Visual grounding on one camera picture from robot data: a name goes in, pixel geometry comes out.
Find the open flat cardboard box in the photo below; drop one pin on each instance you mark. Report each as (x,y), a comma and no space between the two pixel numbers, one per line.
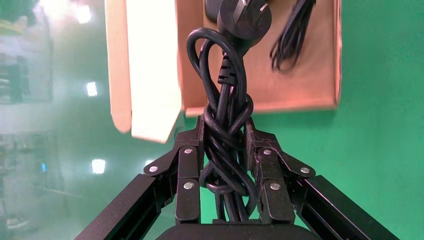
(298,86)

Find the green table cloth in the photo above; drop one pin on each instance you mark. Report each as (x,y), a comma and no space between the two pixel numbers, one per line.
(371,139)

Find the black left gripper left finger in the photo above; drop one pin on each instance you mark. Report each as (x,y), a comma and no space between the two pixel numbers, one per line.
(187,172)

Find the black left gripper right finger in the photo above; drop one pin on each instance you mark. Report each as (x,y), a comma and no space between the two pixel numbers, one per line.
(275,185)

